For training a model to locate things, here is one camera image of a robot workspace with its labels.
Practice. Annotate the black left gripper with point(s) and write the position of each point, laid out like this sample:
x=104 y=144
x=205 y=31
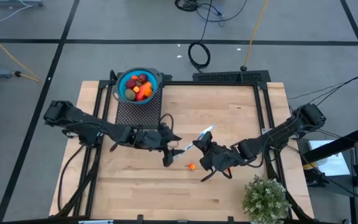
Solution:
x=151 y=139

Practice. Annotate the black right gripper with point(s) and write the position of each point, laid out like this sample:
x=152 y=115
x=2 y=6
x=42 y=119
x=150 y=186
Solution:
x=219 y=157

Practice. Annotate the orange-red mango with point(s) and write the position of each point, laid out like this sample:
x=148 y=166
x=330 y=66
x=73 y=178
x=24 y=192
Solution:
x=141 y=96

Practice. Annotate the dark red round fruit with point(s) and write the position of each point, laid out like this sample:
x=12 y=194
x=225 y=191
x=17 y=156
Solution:
x=143 y=77

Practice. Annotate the blue collapsible bowl grey rim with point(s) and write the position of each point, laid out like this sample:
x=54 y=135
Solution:
x=121 y=82

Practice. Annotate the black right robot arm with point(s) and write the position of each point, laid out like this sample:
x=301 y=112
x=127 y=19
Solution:
x=284 y=130

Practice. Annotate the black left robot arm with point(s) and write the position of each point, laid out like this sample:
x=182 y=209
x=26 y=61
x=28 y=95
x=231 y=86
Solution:
x=85 y=123

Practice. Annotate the teardrop orange fruit with stem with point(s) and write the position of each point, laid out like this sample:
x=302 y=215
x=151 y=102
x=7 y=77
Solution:
x=192 y=166

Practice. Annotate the black mesh metal rack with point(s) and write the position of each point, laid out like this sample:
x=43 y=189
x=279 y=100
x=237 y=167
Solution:
x=135 y=113

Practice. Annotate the black perforated box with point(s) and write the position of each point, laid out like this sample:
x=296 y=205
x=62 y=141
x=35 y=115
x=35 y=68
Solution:
x=225 y=76

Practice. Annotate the green-white potted plant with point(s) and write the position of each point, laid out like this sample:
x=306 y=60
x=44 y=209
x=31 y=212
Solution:
x=266 y=199

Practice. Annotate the yellow tag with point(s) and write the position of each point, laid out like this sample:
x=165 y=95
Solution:
x=308 y=166

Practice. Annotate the grey flat plate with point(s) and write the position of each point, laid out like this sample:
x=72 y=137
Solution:
x=95 y=222

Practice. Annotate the white flat panel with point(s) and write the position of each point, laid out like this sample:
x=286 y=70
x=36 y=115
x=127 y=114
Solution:
x=334 y=168

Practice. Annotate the black diagonal beam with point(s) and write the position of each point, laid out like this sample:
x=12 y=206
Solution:
x=337 y=144

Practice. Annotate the black aluminium table frame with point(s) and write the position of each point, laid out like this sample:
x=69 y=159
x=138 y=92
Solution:
x=197 y=83

